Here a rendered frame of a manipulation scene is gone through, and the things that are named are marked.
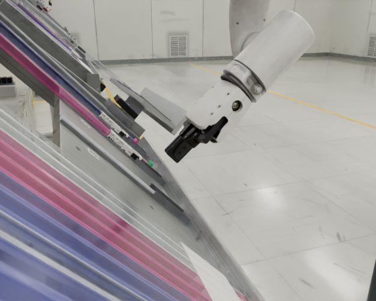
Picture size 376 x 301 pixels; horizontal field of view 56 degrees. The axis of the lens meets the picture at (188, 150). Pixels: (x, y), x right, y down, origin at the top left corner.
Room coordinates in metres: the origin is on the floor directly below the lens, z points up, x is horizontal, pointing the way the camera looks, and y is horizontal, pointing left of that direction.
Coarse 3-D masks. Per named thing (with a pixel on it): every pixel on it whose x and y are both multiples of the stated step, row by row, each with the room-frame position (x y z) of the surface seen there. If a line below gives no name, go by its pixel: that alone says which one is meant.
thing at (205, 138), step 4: (224, 116) 0.60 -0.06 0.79; (220, 120) 0.59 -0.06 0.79; (224, 120) 0.60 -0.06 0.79; (216, 124) 0.59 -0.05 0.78; (220, 124) 0.59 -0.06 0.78; (208, 128) 0.59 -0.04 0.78; (212, 128) 0.58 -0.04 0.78; (216, 128) 0.59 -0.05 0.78; (208, 132) 0.58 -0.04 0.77; (212, 132) 0.58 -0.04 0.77; (200, 136) 0.59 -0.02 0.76; (204, 136) 0.58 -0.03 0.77; (208, 136) 0.58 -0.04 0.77; (212, 136) 0.58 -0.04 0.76; (200, 140) 0.58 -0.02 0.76; (204, 140) 0.57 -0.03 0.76; (208, 140) 0.58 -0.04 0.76
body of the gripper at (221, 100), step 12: (216, 84) 0.67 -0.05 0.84; (228, 84) 0.63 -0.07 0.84; (204, 96) 0.66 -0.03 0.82; (216, 96) 0.62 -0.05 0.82; (228, 96) 0.60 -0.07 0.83; (240, 96) 0.60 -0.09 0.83; (192, 108) 0.66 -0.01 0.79; (204, 108) 0.62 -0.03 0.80; (216, 108) 0.59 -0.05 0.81; (228, 108) 0.59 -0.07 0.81; (240, 108) 0.61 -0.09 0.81; (192, 120) 0.62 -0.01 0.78; (204, 120) 0.59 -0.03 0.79; (216, 120) 0.58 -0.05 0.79; (228, 120) 0.59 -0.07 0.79; (204, 132) 0.61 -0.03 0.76; (216, 132) 0.61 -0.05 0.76; (228, 132) 0.59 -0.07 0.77
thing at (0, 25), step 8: (0, 24) 0.52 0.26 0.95; (8, 32) 0.53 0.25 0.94; (16, 40) 0.53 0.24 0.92; (24, 48) 0.53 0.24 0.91; (32, 48) 0.55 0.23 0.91; (32, 56) 0.54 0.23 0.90; (40, 56) 0.54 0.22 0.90; (40, 64) 0.54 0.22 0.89; (48, 64) 0.54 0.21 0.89; (48, 72) 0.54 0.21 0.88; (56, 72) 0.55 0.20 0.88; (56, 80) 0.54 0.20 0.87; (64, 80) 0.55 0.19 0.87; (72, 88) 0.55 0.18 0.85; (80, 96) 0.55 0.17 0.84; (88, 104) 0.56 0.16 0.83; (96, 112) 0.56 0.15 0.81; (128, 136) 0.58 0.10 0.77
